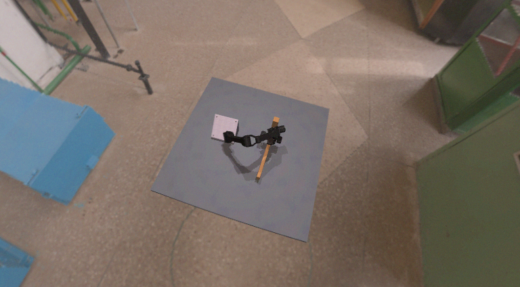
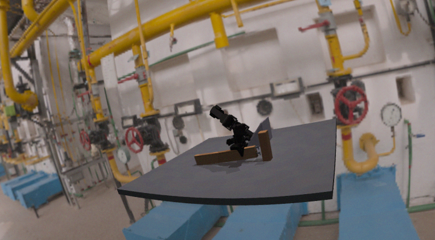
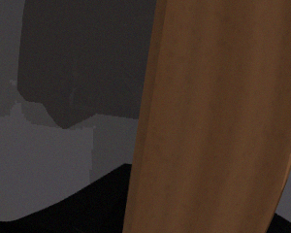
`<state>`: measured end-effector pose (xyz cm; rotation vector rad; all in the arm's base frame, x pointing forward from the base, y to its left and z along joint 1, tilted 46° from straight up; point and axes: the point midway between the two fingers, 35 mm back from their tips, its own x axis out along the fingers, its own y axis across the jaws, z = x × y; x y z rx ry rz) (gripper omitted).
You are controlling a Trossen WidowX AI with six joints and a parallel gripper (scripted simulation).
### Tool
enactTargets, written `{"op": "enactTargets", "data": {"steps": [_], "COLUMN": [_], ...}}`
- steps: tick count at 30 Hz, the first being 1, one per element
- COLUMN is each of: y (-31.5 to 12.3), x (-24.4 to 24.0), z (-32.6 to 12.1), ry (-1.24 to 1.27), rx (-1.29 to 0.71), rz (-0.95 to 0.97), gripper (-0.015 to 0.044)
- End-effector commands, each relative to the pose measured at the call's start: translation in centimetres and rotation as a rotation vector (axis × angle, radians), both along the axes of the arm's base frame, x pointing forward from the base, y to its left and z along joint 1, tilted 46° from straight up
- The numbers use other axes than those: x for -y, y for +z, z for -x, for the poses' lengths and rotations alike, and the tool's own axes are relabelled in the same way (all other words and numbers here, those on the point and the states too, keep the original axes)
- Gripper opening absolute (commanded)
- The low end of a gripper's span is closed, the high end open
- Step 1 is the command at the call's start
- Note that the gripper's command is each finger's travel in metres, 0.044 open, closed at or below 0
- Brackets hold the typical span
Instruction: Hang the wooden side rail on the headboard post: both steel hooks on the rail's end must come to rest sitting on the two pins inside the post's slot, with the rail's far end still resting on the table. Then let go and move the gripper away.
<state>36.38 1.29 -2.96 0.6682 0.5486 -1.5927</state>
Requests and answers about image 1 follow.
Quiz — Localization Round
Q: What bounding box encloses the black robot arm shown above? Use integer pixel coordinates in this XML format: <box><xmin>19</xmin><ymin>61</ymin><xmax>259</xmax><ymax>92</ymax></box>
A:
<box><xmin>223</xmin><ymin>125</ymin><xmax>286</xmax><ymax>147</ymax></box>

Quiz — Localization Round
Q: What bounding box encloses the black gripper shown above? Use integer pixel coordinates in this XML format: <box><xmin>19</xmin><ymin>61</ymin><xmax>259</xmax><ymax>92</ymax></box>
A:
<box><xmin>260</xmin><ymin>131</ymin><xmax>282</xmax><ymax>144</ymax></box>

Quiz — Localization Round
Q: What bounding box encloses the brown wooden post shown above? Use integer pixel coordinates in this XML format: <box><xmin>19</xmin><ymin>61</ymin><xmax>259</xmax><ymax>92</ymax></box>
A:
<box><xmin>272</xmin><ymin>117</ymin><xmax>280</xmax><ymax>127</ymax></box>

